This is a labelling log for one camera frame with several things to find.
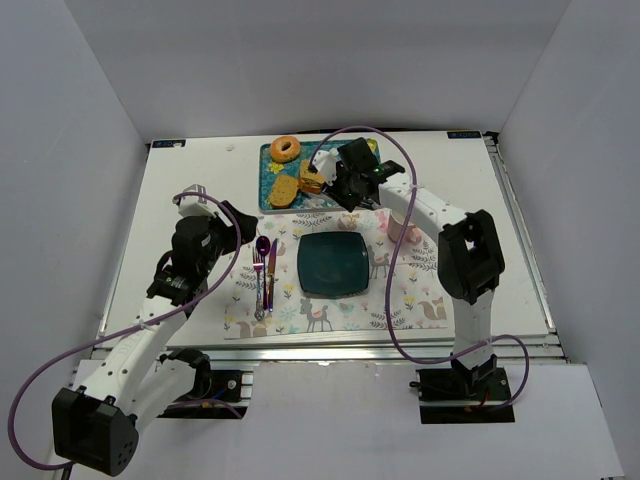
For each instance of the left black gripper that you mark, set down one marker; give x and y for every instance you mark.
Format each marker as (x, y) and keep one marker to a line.
(232, 226)

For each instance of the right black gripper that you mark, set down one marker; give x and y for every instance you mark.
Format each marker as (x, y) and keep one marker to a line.
(338, 181)

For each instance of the bread slice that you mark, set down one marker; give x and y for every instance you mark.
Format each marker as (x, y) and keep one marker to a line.
(283, 192)
(308, 181)

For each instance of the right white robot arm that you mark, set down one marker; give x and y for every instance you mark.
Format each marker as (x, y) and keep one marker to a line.
(469, 256)

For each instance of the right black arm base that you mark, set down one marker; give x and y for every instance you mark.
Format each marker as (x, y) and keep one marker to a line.
(445, 399)

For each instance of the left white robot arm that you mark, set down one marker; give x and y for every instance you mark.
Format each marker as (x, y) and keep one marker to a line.
(99, 423)

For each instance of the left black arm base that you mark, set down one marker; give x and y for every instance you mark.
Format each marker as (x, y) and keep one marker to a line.
(216, 394)

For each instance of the iridescent fork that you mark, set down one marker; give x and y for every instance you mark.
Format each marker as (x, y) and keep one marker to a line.
(257, 260)

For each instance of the purple iridescent spoon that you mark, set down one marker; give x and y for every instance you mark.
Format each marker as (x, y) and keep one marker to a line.
(263, 245)

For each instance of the pink mug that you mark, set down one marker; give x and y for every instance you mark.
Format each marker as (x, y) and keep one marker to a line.
(413, 234)

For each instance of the iridescent table knife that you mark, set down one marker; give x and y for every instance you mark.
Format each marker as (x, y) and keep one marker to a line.
(270, 277)

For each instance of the orange bagel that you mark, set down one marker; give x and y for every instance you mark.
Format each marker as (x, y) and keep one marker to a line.
(284, 149)

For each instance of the dark teal square plate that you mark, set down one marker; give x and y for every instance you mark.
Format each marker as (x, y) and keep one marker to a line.
(333, 264)

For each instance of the teal floral tray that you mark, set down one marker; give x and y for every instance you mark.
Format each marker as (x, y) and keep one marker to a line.
(270, 170)

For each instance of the floral animal placemat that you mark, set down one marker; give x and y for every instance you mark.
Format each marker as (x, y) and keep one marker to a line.
(320, 315)

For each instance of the left corner marker label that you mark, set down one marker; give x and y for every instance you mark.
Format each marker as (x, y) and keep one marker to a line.
(168, 143)

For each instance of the corner marker label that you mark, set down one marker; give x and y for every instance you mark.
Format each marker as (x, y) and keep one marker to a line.
(168, 143)
(464, 134)

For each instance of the right corner marker label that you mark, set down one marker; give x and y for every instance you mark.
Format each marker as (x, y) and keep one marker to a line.
(464, 134)

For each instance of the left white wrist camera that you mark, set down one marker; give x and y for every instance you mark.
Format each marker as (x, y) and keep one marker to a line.
(192, 197)

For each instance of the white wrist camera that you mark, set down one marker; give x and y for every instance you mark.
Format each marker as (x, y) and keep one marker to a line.
(324, 162)
(192, 197)

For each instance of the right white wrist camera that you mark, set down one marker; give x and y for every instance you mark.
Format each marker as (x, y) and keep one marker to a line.
(324, 162)

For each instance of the aluminium table frame rail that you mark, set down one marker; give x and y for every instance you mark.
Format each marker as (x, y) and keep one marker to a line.
(466, 172)

